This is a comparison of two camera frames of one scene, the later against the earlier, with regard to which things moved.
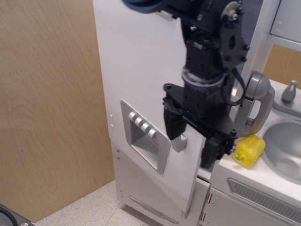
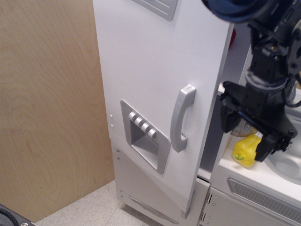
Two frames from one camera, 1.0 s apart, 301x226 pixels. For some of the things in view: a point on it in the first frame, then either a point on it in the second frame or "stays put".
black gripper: [208, 111] → [263, 108]
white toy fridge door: [139, 52] stays put
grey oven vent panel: [268, 201] stays put
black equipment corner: [8, 217] stays put
